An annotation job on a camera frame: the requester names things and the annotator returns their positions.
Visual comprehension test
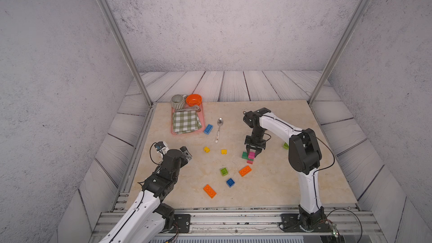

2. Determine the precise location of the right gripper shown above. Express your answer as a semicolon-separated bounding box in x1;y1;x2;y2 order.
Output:
240;132;263;158

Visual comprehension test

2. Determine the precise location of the dark green lego brick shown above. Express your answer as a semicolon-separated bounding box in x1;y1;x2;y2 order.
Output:
242;152;249;160

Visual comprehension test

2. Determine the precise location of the orange lego brick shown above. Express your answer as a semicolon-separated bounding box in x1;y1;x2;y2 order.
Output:
203;184;217;198
238;165;252;177

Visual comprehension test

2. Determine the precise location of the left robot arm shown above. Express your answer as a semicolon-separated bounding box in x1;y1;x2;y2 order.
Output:
101;141;192;243

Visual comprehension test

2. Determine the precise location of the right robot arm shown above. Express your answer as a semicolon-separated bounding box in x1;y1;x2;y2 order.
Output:
243;108;326;232

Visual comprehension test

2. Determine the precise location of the blue long lego brick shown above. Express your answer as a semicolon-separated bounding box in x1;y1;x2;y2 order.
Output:
204;124;213;135

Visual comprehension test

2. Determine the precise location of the lime green lego brick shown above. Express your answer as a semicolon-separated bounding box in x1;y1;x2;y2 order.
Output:
220;168;229;176

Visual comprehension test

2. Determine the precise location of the blue small lego brick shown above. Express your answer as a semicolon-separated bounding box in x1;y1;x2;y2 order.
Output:
226;178;235;187

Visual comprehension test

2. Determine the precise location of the orange lego brick front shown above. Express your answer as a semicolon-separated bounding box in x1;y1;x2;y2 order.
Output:
203;184;217;198

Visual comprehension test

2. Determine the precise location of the green checkered cloth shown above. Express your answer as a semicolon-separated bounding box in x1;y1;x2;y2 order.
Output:
172;111;202;135

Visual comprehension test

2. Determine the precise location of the pink tray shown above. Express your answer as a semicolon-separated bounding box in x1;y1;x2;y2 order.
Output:
171;105;205;135

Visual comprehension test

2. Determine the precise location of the metal spoon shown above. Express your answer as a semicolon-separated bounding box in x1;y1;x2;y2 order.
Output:
215;118;223;143

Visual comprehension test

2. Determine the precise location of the metal utensil on tray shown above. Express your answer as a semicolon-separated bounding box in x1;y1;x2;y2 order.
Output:
175;105;201;113

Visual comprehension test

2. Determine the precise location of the striped grey mug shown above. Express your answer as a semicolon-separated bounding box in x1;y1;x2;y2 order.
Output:
171;94;187;110

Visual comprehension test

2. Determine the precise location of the orange bowl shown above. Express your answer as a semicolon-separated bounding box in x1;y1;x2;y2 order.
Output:
186;94;203;107

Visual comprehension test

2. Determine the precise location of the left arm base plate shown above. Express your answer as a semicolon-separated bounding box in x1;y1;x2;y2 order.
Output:
162;214;191;234

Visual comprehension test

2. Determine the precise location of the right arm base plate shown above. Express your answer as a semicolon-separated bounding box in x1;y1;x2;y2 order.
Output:
279;213;332;233

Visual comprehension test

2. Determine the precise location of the aluminium front rail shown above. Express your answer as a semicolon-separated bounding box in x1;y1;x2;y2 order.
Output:
88;206;389;243

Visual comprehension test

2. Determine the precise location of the left aluminium frame post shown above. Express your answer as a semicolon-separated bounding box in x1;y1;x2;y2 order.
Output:
96;0;153;106

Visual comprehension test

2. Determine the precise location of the aluminium frame post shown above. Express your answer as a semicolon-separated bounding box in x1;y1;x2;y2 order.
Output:
96;0;153;106
308;0;371;106

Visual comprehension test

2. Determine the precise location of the right aluminium frame post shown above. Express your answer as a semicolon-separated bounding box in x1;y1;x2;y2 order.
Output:
308;0;371;106

